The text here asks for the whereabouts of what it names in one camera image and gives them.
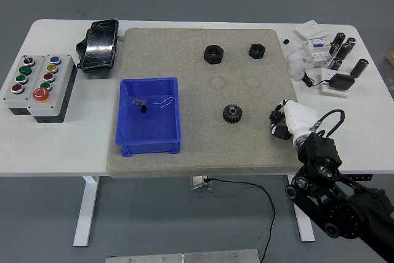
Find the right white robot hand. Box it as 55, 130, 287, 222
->
269, 99, 321, 145

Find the black toothed gear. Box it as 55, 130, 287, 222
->
222, 104, 243, 125

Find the small black hex nut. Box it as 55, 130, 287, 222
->
248, 43, 267, 60

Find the large black hex nut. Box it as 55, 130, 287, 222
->
203, 44, 225, 65

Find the blue plastic box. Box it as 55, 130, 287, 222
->
115, 77, 182, 157

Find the grey emergency-stop control box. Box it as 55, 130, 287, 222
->
26, 54, 78, 124

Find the grey four-button control box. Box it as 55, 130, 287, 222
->
2, 55, 47, 116

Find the white socket plate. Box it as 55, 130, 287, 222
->
320, 68, 350, 99

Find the clear plastic bag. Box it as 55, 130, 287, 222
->
284, 47, 315, 81

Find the black power adapter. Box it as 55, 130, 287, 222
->
328, 73, 356, 91

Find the white circuit breaker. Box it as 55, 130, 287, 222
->
303, 35, 335, 68

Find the black under-table bar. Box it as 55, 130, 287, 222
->
341, 174, 373, 182

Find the grey-brown foam mat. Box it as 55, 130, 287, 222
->
106, 28, 305, 179

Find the white table leg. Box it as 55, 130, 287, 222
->
287, 174, 316, 243
73, 176, 100, 248

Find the silver power strip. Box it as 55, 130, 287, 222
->
189, 176, 214, 190

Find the grey metal plate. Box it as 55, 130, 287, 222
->
105, 248, 261, 263

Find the black wrapped device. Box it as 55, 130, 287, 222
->
76, 18, 120, 75

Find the black adapter cord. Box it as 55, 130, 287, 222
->
300, 71, 332, 88

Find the white switch plate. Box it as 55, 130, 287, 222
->
294, 20, 329, 39

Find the black floor cable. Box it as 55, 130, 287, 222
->
204, 177, 276, 263

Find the thin white wire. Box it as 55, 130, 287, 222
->
151, 97, 175, 110

